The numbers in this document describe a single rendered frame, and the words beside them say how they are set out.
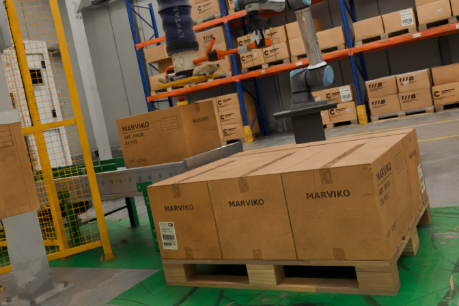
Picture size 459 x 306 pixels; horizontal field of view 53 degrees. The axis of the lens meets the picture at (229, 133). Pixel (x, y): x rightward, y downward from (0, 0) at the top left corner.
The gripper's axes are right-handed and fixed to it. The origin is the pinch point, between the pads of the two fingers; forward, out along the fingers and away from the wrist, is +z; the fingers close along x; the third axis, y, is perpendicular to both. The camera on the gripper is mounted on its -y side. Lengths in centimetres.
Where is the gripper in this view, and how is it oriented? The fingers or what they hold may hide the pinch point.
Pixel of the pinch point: (262, 43)
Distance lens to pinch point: 294.6
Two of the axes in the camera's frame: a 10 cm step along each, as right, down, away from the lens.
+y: -8.4, 1.4, 5.2
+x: -5.0, 1.4, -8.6
